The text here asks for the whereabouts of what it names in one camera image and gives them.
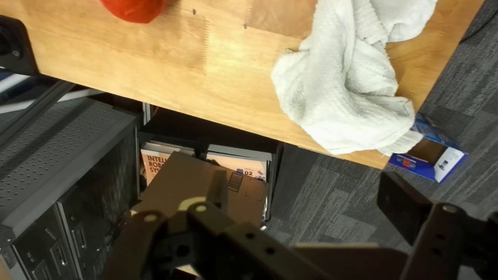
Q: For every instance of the cardboard box with black tape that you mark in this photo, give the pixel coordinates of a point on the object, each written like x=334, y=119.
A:
x=176, y=181

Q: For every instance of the white towel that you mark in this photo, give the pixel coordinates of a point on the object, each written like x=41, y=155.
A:
x=352, y=88

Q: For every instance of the blue white small box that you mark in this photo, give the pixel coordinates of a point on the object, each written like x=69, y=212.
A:
x=433, y=161

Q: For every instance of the black perforated metal cabinet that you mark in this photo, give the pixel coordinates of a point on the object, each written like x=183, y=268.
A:
x=57, y=172

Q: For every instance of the red plush tomato toy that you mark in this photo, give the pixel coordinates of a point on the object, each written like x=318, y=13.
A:
x=134, y=10

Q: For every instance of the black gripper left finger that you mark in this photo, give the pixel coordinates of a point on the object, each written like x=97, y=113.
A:
x=234, y=239

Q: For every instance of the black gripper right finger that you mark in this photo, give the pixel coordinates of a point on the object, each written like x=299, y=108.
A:
x=410, y=207

